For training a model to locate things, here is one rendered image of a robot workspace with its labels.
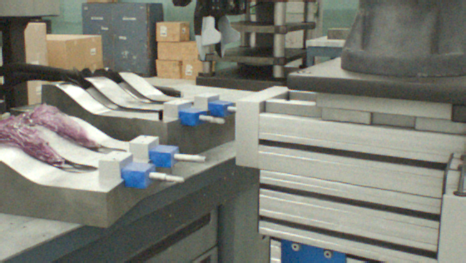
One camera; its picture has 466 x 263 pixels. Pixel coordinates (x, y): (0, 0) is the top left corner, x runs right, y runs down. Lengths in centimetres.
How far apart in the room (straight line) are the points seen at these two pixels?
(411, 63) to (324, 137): 13
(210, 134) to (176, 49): 675
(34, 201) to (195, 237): 45
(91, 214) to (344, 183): 36
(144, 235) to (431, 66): 61
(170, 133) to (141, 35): 701
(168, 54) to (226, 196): 680
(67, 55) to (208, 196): 461
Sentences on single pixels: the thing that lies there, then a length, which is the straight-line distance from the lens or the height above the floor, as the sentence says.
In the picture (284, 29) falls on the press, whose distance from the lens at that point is 492.
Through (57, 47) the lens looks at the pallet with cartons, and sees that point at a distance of 568.
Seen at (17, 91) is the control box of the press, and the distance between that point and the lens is 194.
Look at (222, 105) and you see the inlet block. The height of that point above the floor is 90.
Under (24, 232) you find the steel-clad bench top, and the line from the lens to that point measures 81.
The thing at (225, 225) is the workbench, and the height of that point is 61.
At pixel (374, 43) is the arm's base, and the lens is 64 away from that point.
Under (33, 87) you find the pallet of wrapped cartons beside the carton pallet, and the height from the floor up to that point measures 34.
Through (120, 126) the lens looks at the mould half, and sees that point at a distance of 112.
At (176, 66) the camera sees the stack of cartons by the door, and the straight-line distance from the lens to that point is 790.
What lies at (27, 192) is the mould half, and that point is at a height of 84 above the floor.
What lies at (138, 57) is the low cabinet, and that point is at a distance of 809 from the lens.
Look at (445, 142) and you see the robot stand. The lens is 64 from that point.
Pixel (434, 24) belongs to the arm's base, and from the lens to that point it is 64.
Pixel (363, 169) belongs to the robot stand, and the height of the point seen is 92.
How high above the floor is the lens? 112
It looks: 10 degrees down
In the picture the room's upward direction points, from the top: straight up
